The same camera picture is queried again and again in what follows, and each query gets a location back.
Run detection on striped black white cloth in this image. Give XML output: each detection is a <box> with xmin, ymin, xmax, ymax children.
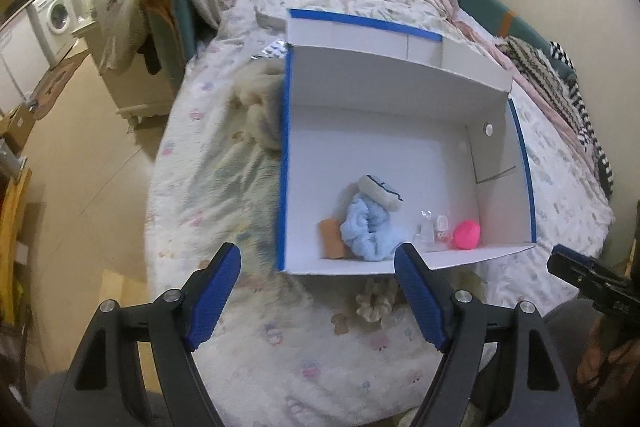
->
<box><xmin>497</xmin><ymin>36</ymin><xmax>614</xmax><ymax>199</ymax></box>

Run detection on white washing machine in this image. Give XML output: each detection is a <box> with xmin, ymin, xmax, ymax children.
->
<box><xmin>27</xmin><ymin>0</ymin><xmax>77</xmax><ymax>67</ymax></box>

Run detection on white cardboard box blue edges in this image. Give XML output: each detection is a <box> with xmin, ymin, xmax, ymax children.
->
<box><xmin>277</xmin><ymin>10</ymin><xmax>537</xmax><ymax>275</ymax></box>

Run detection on white patterned bed sheet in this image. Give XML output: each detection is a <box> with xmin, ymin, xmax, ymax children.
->
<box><xmin>145</xmin><ymin>0</ymin><xmax>614</xmax><ymax>426</ymax></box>

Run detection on cardboard box on floor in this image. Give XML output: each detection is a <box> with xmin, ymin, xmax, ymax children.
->
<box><xmin>1</xmin><ymin>103</ymin><xmax>36</xmax><ymax>154</ymax></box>

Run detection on light blue fluffy sock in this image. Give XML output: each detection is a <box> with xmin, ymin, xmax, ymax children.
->
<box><xmin>340</xmin><ymin>174</ymin><xmax>404</xmax><ymax>262</ymax></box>

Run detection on green chair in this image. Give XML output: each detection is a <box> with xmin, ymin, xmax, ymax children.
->
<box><xmin>140</xmin><ymin>0</ymin><xmax>217</xmax><ymax>94</ymax></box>

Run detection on cream scrunchie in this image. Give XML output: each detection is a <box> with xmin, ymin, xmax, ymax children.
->
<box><xmin>356</xmin><ymin>277</ymin><xmax>398</xmax><ymax>324</ymax></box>

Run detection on pink ball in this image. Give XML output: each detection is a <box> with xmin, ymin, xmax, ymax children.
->
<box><xmin>452</xmin><ymin>220</ymin><xmax>482</xmax><ymax>251</ymax></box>

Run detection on orange brown sponge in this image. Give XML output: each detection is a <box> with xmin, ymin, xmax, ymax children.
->
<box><xmin>319</xmin><ymin>218</ymin><xmax>347</xmax><ymax>260</ymax></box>

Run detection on clear plastic wrapper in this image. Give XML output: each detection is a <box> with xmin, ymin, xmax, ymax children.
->
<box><xmin>412</xmin><ymin>211</ymin><xmax>451</xmax><ymax>254</ymax></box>

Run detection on beige fluffy plush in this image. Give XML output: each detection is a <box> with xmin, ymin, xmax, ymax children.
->
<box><xmin>232</xmin><ymin>58</ymin><xmax>285</xmax><ymax>150</ymax></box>

